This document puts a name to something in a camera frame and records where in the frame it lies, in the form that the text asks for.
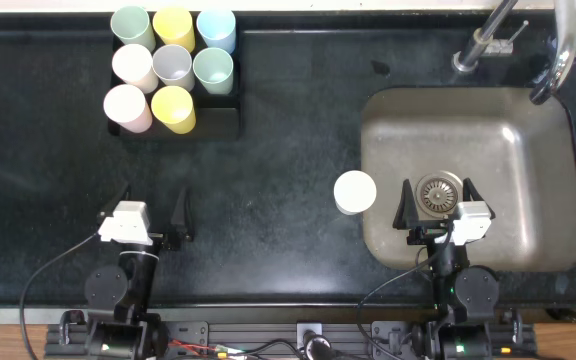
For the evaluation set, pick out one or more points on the blue cup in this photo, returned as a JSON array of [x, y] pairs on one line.
[[215, 26]]

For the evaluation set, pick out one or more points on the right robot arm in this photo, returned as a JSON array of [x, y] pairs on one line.
[[475, 290]]

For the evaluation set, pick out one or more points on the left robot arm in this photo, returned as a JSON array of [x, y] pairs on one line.
[[138, 280]]

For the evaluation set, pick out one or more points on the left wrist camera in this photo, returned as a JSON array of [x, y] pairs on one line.
[[127, 222]]

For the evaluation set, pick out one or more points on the grey cup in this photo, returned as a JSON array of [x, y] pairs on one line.
[[172, 64]]

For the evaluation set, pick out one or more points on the green cup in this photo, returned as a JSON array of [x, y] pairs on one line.
[[130, 24], [212, 66]]

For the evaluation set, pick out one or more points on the steel tap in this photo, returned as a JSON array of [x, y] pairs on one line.
[[565, 55]]

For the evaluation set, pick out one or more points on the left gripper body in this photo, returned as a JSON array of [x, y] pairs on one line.
[[165, 240]]

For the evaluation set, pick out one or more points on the pink cup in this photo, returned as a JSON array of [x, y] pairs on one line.
[[125, 104]]

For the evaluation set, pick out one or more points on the black tray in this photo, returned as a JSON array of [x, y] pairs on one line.
[[218, 120]]

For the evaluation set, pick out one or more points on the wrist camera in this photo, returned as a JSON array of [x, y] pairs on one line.
[[470, 220], [127, 222]]

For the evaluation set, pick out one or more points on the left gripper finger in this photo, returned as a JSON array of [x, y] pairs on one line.
[[119, 196], [182, 220]]

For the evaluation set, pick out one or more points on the steel sink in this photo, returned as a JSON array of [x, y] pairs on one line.
[[513, 165]]

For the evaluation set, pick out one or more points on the white cup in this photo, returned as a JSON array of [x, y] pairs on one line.
[[132, 64], [354, 191]]

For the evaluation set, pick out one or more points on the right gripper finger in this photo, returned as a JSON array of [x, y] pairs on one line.
[[407, 210], [472, 192]]

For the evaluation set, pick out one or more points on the yellow cup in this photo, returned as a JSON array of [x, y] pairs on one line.
[[172, 105], [172, 24]]

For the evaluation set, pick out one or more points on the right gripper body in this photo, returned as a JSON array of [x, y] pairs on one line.
[[420, 235]]

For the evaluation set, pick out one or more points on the mounting rail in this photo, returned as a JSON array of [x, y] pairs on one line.
[[253, 337]]

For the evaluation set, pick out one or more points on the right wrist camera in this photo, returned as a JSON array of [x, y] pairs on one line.
[[470, 220]]

